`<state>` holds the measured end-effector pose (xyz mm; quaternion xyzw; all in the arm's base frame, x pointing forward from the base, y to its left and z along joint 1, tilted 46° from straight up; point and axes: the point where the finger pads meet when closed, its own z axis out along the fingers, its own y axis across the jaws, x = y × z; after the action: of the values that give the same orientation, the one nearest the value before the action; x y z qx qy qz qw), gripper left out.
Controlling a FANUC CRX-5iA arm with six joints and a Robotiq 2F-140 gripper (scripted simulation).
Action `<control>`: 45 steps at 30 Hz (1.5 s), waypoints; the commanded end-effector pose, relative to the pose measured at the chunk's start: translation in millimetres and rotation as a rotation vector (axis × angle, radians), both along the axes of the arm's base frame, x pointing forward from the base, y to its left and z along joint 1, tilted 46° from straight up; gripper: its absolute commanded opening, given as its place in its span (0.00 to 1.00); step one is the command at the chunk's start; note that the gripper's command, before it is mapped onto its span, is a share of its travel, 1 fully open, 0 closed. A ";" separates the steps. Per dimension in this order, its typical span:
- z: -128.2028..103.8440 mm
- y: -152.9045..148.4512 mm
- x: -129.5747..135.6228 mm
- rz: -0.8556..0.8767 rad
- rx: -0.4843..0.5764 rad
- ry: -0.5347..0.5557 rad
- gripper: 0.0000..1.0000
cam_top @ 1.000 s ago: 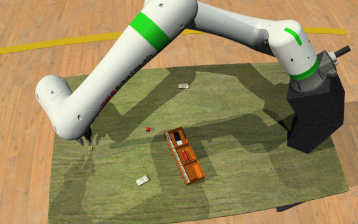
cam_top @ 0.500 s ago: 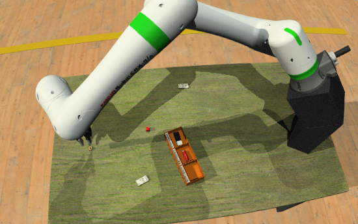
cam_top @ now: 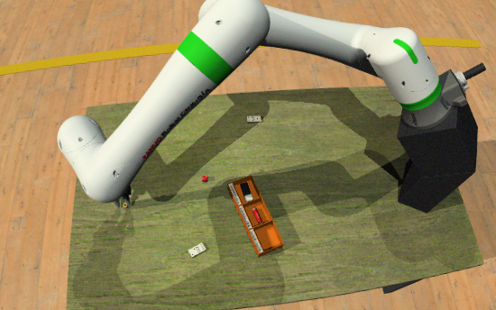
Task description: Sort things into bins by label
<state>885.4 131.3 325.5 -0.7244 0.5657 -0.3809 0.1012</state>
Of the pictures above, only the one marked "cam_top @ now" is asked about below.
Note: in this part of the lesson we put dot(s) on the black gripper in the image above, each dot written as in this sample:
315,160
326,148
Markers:
126,197

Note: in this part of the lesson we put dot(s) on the orange three-compartment bin rack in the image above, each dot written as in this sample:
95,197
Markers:
267,233

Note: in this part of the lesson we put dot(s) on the white domino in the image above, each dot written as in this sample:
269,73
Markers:
253,119
196,250

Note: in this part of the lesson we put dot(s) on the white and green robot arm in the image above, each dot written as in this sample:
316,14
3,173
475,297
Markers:
227,34

